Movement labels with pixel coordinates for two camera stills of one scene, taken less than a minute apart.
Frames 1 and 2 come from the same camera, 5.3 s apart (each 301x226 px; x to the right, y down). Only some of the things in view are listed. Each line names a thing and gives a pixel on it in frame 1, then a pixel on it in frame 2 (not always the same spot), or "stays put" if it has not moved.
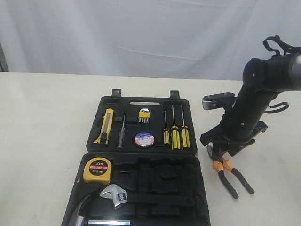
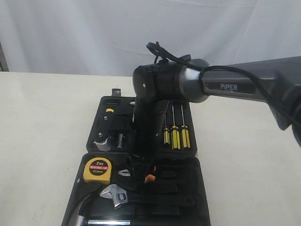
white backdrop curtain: [189, 39] stays put
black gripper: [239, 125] → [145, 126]
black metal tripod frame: [3, 67] stays put
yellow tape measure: [97, 170] stays put
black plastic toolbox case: [141, 164] stays put
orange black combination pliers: [218, 165] → [148, 178]
